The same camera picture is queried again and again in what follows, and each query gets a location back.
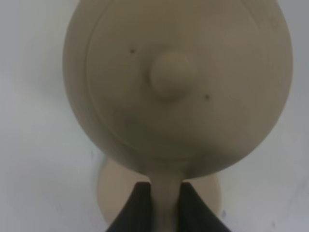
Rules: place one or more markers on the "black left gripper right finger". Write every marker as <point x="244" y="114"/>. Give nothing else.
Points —
<point x="194" y="215"/>

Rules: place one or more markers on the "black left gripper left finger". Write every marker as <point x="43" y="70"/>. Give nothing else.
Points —
<point x="137" y="214"/>

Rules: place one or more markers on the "beige ceramic teapot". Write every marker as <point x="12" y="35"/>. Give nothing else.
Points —
<point x="177" y="89"/>

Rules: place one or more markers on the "beige round teapot saucer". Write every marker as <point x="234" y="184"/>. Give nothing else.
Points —
<point x="115" y="184"/>

